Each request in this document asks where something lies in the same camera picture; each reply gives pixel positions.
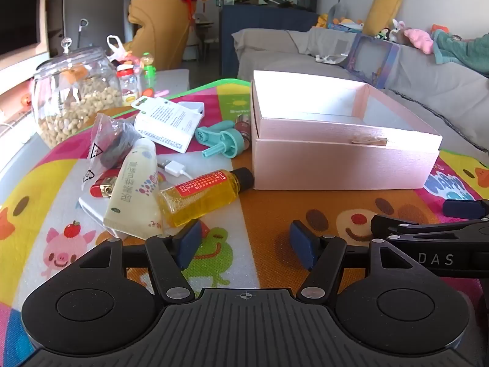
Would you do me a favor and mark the small red bottle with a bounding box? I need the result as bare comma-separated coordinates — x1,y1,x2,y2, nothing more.
234,120,252,150

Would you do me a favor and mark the colourful cartoon play mat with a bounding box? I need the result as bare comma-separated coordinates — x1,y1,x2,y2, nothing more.
0,78,489,352

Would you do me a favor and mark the white packaging box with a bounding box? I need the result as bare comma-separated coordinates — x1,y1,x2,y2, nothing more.
131,97,203,154

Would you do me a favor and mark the yellow covered chair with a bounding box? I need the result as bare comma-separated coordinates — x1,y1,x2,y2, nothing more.
127,0,197,70

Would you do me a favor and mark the clear bag with dark items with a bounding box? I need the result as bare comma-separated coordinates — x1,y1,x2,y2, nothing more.
81,113,144,192

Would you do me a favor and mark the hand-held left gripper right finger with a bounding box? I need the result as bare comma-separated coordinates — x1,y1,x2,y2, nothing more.
289,221,413,302

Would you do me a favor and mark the purple window toy box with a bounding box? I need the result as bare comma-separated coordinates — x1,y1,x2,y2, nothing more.
346,34,400,87

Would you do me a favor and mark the pink cardboard box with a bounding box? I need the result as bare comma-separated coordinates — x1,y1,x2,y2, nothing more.
250,70,443,191

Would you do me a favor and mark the black television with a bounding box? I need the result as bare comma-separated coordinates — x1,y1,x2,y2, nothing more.
0,0,42,58

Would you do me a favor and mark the grey covered sofa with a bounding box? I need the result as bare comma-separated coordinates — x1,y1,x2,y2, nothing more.
232,27,489,161

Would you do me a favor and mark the teal blanket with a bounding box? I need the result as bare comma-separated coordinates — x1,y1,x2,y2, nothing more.
432,31,489,79

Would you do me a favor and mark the white bunny plush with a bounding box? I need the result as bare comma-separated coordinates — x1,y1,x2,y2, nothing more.
390,19,407,43

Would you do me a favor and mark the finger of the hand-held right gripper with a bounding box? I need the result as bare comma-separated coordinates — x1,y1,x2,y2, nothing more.
370,214,474,242
443,199,489,219

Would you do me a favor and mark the white low table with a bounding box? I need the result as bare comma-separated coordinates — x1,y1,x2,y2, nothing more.
155,69,190,97

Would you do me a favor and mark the yellow pillow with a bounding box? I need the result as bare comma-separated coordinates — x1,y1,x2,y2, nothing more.
362,0,404,37

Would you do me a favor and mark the cream lotion tube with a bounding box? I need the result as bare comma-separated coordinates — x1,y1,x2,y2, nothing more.
103,138,165,238

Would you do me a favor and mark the glass jar of nuts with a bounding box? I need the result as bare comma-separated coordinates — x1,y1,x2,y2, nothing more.
31,37,123,149

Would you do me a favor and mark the pink plush toy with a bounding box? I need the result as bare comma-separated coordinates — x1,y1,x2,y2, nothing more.
404,28,434,55

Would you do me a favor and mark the red lighter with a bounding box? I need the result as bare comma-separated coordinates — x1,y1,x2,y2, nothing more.
90,176,118,198

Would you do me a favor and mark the yellow liquid bottle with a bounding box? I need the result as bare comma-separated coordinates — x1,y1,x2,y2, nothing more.
158,167,255,228

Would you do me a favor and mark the white wall charger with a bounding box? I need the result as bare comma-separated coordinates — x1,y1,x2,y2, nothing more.
178,102,205,118

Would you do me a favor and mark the green toy bottle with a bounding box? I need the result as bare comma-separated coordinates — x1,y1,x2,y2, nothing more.
141,52,157,96

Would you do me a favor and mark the red cap snack jar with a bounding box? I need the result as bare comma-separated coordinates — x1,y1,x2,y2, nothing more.
116,64,139,107

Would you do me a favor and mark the grey plush toy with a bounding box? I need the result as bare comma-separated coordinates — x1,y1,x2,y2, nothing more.
328,2,350,27

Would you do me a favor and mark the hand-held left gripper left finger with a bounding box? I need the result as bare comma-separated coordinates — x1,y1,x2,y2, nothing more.
78,219,203,302

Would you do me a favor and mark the teal plastic clip tool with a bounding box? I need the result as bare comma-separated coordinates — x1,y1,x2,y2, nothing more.
195,120,247,160

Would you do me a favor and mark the white plastic bag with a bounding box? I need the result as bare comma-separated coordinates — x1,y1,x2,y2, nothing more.
106,35,134,62

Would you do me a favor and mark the white usb cable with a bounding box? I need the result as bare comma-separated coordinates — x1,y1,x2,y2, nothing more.
156,159,193,180

